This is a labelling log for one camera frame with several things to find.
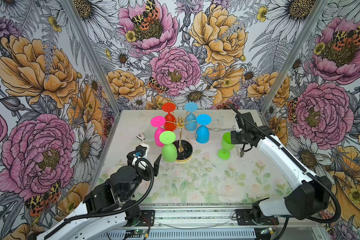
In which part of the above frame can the green wine glass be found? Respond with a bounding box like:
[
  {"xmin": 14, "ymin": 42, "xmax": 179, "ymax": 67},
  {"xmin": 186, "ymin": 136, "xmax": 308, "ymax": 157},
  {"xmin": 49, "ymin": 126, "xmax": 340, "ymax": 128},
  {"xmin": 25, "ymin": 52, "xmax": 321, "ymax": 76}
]
[
  {"xmin": 218, "ymin": 132, "xmax": 235, "ymax": 160},
  {"xmin": 159, "ymin": 131, "xmax": 178, "ymax": 163}
]

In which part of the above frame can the blue wine glass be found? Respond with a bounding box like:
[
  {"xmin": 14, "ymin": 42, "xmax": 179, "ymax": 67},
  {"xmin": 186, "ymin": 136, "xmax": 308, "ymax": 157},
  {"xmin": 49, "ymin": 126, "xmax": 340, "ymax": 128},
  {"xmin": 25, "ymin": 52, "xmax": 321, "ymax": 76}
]
[
  {"xmin": 196, "ymin": 114, "xmax": 212, "ymax": 144},
  {"xmin": 185, "ymin": 103, "xmax": 199, "ymax": 132}
]

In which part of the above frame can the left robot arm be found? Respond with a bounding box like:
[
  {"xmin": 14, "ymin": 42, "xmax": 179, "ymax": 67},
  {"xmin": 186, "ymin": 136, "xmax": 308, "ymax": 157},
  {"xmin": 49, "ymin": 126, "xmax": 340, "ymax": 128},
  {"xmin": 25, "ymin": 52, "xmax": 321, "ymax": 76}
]
[{"xmin": 28, "ymin": 146, "xmax": 162, "ymax": 240}]

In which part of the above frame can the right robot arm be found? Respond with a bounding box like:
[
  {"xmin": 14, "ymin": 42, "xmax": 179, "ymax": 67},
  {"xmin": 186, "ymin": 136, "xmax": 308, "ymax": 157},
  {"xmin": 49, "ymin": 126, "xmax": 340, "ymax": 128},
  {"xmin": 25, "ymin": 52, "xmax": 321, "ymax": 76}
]
[{"xmin": 231, "ymin": 112, "xmax": 341, "ymax": 224}]

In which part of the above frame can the gold wine glass rack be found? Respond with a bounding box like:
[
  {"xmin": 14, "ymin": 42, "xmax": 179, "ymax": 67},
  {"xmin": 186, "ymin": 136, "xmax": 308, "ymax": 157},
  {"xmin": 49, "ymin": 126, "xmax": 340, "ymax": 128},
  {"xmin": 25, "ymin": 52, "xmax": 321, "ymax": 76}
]
[{"xmin": 166, "ymin": 112, "xmax": 197, "ymax": 163}]

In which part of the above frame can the pink wine glass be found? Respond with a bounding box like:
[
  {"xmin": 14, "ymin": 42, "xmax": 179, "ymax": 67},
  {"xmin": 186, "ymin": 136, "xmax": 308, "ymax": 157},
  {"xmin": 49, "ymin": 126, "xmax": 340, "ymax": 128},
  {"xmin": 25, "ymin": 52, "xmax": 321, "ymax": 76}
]
[{"xmin": 151, "ymin": 116, "xmax": 166, "ymax": 148}]

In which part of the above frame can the red wine glass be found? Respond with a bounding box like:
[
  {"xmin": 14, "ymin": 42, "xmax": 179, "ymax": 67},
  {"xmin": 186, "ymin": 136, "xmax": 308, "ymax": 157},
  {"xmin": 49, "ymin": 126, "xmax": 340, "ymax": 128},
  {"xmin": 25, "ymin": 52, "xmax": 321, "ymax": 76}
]
[{"xmin": 162, "ymin": 103, "xmax": 176, "ymax": 132}]

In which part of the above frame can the small metal binder clip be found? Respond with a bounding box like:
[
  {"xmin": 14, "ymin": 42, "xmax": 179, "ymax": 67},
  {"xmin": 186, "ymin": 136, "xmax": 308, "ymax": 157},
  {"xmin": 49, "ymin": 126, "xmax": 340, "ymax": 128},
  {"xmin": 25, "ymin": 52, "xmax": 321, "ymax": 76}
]
[{"xmin": 236, "ymin": 147, "xmax": 244, "ymax": 158}]

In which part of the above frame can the brown paper cup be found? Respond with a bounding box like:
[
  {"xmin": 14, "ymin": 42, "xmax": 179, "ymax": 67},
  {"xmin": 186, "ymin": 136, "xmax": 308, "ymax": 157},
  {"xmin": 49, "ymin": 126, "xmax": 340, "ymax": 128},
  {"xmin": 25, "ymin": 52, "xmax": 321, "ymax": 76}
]
[{"xmin": 108, "ymin": 165, "xmax": 123, "ymax": 177}]

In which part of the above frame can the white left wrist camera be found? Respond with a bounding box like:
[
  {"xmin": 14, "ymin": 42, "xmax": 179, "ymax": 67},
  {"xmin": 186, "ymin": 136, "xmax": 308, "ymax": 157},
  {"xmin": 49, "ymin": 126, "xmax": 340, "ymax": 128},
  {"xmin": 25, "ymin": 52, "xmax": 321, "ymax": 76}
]
[{"xmin": 131, "ymin": 144, "xmax": 150, "ymax": 169}]

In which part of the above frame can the black corrugated right cable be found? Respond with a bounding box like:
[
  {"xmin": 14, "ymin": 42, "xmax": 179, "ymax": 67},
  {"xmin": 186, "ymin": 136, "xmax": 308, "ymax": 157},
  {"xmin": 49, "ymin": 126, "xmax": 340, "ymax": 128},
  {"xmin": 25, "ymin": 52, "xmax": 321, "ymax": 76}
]
[{"xmin": 227, "ymin": 103, "xmax": 342, "ymax": 224}]

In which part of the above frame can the black corrugated cable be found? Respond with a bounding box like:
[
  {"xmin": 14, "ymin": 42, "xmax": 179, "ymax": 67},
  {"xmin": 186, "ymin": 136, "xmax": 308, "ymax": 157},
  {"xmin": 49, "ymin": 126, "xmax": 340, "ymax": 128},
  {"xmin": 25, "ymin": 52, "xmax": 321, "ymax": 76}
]
[
  {"xmin": 43, "ymin": 157, "xmax": 156, "ymax": 240},
  {"xmin": 227, "ymin": 103, "xmax": 342, "ymax": 224}
]

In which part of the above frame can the right aluminium corner post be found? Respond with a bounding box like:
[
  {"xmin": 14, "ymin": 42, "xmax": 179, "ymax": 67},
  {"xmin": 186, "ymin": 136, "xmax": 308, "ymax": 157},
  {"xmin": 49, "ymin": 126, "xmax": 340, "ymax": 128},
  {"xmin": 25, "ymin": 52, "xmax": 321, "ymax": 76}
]
[{"xmin": 260, "ymin": 1, "xmax": 328, "ymax": 114}]

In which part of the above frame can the aluminium corner post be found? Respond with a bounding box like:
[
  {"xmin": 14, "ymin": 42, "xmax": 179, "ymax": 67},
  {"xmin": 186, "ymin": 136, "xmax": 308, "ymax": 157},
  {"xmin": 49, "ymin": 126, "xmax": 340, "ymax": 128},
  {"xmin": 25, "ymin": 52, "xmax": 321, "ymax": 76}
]
[
  {"xmin": 260, "ymin": 1, "xmax": 328, "ymax": 114},
  {"xmin": 62, "ymin": 1, "xmax": 122, "ymax": 117}
]

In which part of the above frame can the aluminium front rail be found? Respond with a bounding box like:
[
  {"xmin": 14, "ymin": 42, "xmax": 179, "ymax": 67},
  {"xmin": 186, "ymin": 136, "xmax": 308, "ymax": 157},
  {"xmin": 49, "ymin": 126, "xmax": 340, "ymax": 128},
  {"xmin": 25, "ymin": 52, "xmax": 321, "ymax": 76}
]
[{"xmin": 62, "ymin": 203, "xmax": 325, "ymax": 240}]

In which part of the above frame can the black corrugated left cable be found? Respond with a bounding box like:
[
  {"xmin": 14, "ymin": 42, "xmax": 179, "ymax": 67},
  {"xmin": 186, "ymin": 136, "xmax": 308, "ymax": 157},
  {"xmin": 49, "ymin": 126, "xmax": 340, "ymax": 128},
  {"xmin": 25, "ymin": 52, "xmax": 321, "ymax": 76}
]
[{"xmin": 43, "ymin": 157, "xmax": 156, "ymax": 240}]

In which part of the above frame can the left aluminium corner post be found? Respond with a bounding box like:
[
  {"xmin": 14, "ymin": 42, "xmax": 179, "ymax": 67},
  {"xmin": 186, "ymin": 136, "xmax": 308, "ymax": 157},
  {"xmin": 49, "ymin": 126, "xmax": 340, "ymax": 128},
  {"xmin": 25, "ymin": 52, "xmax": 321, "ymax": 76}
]
[{"xmin": 62, "ymin": 1, "xmax": 122, "ymax": 117}]

